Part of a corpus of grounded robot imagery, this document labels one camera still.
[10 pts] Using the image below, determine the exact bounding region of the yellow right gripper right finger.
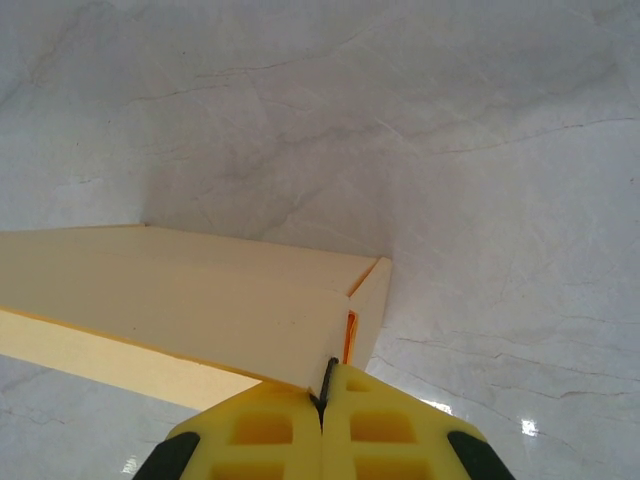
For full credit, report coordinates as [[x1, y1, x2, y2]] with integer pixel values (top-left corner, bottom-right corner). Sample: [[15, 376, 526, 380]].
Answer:
[[319, 357, 516, 480]]

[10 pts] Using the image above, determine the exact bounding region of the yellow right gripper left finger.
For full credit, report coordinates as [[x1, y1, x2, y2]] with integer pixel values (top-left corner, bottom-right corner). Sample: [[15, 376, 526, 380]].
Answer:
[[130, 380, 322, 480]]

